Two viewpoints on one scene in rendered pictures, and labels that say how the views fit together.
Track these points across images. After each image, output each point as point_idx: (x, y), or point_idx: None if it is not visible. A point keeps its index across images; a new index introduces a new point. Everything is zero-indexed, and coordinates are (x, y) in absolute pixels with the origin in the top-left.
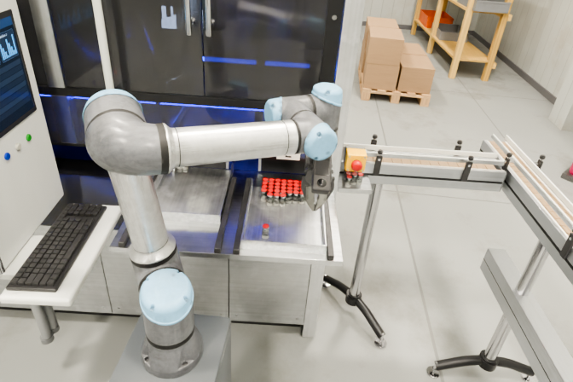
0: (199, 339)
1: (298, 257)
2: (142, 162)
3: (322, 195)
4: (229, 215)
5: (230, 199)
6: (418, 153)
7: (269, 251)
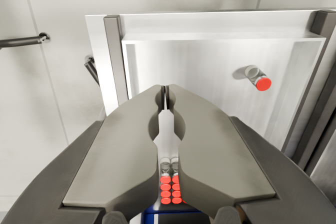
0: None
1: (184, 16)
2: None
3: (124, 136)
4: (307, 119)
5: (305, 151)
6: None
7: (248, 30)
